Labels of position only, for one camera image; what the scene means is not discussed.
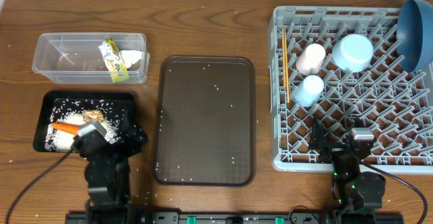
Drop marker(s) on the grey plastic dishwasher rack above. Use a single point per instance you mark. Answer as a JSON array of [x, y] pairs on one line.
[[396, 105]]

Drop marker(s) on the white rice pile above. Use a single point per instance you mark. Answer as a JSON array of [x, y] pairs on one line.
[[70, 111]]

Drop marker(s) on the wooden chopstick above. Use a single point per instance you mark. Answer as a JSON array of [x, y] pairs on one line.
[[287, 73], [283, 48]]

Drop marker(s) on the light blue small bowl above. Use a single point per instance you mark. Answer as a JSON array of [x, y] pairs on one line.
[[353, 53]]

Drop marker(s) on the black waste tray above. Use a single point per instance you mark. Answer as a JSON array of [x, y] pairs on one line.
[[126, 100]]

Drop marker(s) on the white napkin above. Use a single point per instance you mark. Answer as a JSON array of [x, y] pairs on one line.
[[130, 57]]

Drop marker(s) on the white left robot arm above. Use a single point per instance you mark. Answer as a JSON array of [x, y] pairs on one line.
[[108, 172]]

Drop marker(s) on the pink cup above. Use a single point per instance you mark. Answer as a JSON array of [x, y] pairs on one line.
[[311, 59]]

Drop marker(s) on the silver foil wrapper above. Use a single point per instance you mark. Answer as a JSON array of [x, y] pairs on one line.
[[113, 61]]

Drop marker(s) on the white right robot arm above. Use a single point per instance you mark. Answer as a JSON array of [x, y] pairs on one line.
[[359, 193]]

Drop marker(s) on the dark blue plate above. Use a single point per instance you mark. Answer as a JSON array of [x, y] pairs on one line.
[[414, 30]]

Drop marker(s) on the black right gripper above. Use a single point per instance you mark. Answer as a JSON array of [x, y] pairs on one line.
[[332, 149]]

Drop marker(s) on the brown food scraps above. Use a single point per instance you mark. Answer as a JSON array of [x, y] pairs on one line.
[[89, 115]]

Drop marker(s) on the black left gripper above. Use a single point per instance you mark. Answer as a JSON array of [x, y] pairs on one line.
[[139, 136]]

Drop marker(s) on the light blue cup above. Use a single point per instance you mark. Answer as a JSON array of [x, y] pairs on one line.
[[309, 91]]

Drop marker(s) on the orange carrot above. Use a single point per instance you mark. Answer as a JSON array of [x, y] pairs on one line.
[[65, 127]]

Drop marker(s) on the dark brown serving tray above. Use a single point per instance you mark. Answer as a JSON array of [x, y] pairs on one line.
[[205, 130]]

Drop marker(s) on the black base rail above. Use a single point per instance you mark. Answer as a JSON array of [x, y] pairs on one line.
[[236, 219]]

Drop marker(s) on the clear plastic bin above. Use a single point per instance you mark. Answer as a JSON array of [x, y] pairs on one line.
[[74, 57]]

